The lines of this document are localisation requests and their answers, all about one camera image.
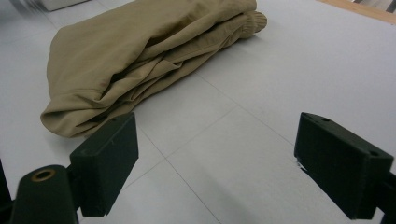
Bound white table board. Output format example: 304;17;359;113
0;0;396;224

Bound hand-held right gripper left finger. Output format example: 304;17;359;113
69;111;140;217

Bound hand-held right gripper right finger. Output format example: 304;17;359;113
293;111;395;220

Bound wooden table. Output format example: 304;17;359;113
316;0;396;26

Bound khaki pants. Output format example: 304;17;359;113
40;0;268;139

